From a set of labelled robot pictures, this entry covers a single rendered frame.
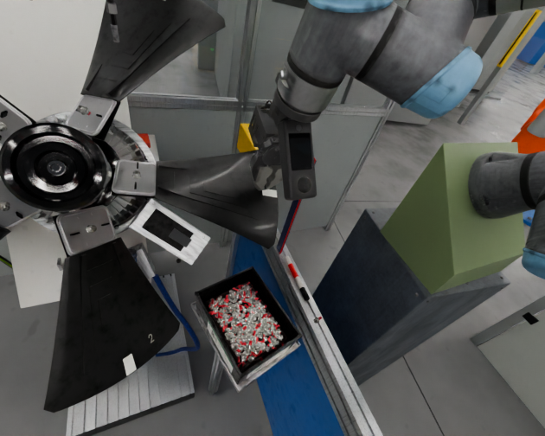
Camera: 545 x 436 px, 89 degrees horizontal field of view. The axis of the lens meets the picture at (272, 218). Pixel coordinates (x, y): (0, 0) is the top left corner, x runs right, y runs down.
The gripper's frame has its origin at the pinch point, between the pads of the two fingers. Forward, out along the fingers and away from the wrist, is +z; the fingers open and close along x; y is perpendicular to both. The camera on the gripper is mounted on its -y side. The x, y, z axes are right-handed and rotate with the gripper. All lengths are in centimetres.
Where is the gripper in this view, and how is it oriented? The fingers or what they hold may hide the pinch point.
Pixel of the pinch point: (263, 189)
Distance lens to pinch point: 54.1
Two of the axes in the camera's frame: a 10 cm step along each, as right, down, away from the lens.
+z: -3.1, 4.6, 8.3
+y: -2.8, -8.8, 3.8
